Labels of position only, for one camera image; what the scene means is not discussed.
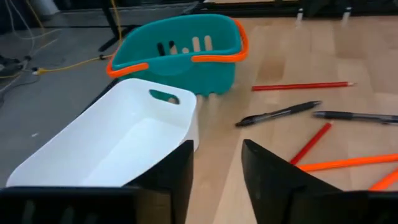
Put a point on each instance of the black aluminium table frame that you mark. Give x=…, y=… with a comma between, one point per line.
x=264, y=12

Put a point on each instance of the red pencil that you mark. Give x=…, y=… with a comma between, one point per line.
x=301, y=86
x=311, y=143

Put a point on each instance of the white plastic bin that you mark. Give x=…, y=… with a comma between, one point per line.
x=109, y=140

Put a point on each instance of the orange pencil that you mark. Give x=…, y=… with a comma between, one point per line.
x=385, y=181
x=348, y=162

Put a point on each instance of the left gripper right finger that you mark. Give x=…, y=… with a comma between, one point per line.
x=273, y=193

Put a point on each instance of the teal basket orange rim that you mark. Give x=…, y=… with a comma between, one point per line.
x=192, y=74

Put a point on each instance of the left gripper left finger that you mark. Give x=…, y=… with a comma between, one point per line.
x=161, y=199

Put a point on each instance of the black ballpoint pen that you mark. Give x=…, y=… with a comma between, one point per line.
x=342, y=115
x=276, y=113

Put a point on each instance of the black stand legs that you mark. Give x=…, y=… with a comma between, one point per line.
x=110, y=21

